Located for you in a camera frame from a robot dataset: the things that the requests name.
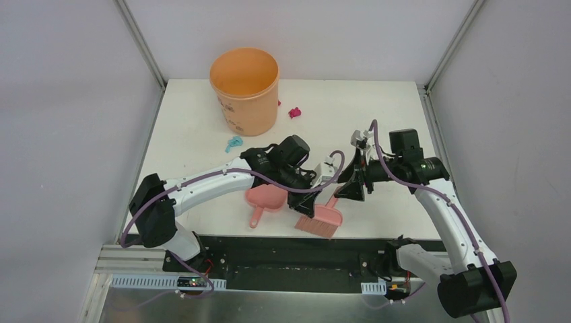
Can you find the cyan paper scrap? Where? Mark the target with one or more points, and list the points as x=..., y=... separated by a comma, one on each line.
x=235, y=141

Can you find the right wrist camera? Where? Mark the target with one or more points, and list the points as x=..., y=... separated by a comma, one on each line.
x=362, y=139

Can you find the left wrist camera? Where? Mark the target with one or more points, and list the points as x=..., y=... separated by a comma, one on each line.
x=325, y=171

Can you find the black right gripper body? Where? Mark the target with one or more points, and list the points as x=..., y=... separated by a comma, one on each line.
x=363, y=171

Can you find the orange plastic bucket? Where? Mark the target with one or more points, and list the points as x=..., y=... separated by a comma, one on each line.
x=246, y=81

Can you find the pink dustpan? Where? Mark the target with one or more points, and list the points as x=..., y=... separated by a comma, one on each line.
x=265, y=197

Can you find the left white cable duct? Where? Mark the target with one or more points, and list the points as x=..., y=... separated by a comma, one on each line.
x=166, y=282

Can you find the pink hand brush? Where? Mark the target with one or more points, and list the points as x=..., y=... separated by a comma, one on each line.
x=327, y=219

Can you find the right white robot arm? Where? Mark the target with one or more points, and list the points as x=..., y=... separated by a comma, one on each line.
x=475, y=280

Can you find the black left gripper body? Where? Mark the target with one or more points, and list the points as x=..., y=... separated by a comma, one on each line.
x=304, y=192

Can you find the magenta paper scrap near bucket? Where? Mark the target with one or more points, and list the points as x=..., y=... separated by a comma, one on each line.
x=294, y=112

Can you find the white cable duct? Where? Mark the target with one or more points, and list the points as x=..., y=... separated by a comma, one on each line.
x=374, y=288
x=166, y=282

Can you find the right white cable duct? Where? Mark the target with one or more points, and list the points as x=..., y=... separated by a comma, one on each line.
x=374, y=288

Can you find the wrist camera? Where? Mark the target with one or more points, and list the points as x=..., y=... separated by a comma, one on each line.
x=325, y=171
x=362, y=139

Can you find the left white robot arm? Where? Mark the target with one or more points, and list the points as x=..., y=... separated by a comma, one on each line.
x=157, y=202

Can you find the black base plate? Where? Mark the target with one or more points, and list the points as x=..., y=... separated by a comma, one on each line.
x=314, y=265

